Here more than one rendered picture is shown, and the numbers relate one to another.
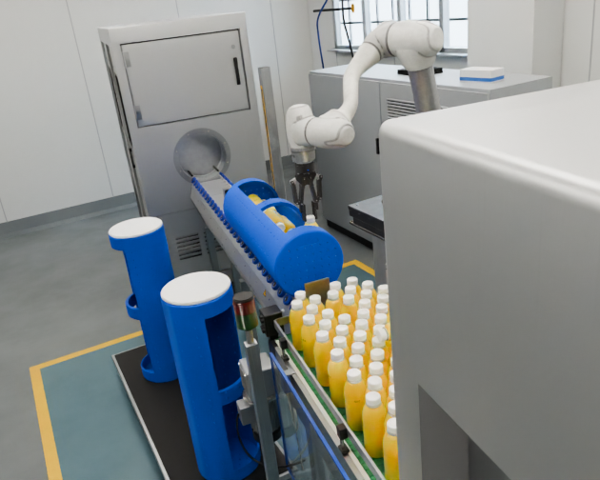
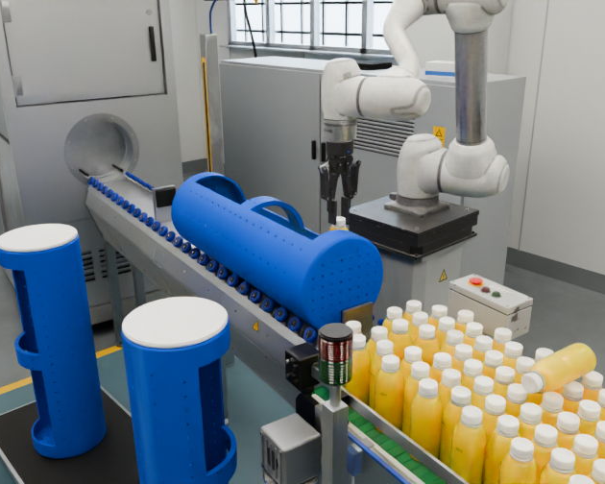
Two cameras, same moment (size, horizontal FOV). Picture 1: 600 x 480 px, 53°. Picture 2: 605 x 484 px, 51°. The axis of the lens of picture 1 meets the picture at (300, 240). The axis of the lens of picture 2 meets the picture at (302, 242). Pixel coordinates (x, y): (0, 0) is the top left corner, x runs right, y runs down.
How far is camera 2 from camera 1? 0.83 m
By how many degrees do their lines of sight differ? 15
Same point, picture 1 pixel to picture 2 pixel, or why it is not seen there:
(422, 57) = (484, 14)
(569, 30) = (517, 34)
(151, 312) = (59, 359)
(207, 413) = not seen: outside the picture
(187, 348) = (166, 412)
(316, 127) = (378, 87)
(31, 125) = not seen: outside the picture
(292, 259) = (326, 277)
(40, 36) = not seen: outside the picture
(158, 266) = (72, 292)
